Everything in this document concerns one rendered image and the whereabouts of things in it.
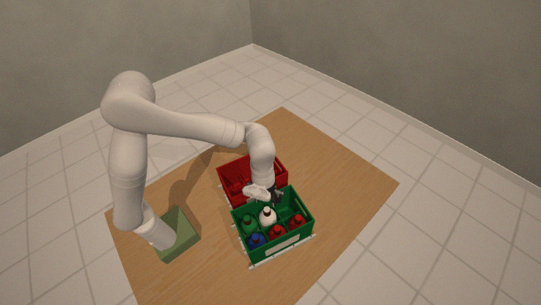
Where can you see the red crate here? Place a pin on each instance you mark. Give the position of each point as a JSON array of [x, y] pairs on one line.
[[234, 172]]

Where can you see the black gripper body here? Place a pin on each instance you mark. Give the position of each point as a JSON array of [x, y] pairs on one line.
[[272, 189]]

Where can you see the blue bottle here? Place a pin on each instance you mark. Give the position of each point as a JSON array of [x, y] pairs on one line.
[[255, 241]]

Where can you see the green crate with dividers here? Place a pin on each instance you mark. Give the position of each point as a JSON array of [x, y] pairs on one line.
[[288, 208]]

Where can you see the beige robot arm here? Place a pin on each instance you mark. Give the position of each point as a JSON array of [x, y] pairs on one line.
[[128, 105]]

